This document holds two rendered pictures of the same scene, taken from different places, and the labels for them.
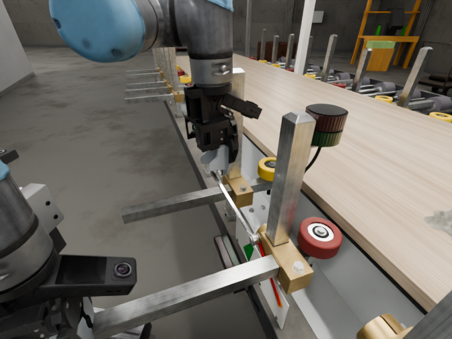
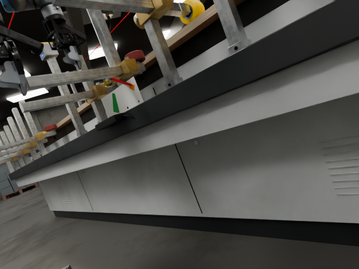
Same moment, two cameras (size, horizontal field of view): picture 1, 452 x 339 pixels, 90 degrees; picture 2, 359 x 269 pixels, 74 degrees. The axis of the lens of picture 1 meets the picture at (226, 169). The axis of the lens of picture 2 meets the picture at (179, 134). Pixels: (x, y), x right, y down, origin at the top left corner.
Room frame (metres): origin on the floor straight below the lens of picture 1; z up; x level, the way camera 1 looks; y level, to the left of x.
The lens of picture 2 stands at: (-0.60, 0.19, 0.60)
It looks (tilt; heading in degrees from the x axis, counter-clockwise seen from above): 4 degrees down; 334
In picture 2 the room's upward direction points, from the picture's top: 21 degrees counter-clockwise
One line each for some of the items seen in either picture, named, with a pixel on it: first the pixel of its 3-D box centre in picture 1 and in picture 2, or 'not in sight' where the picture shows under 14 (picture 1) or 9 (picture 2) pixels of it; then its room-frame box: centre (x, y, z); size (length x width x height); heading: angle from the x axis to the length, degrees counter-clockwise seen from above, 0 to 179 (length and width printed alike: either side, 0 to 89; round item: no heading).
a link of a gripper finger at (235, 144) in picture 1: (229, 143); (74, 45); (0.43, -0.01, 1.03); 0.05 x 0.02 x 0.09; 32
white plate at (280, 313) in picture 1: (255, 264); (119, 100); (0.34, -0.07, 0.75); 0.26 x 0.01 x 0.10; 20
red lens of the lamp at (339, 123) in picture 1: (324, 116); not in sight; (0.33, -0.15, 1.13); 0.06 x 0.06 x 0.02
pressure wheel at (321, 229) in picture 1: (315, 248); (138, 66); (0.30, -0.18, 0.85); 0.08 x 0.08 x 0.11
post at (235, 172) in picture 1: (233, 159); (86, 80); (0.55, -0.02, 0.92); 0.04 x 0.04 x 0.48; 20
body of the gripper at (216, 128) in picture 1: (211, 115); (60, 33); (0.43, 0.03, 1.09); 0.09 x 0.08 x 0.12; 122
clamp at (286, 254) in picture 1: (282, 253); (123, 72); (0.30, -0.12, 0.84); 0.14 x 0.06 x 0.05; 20
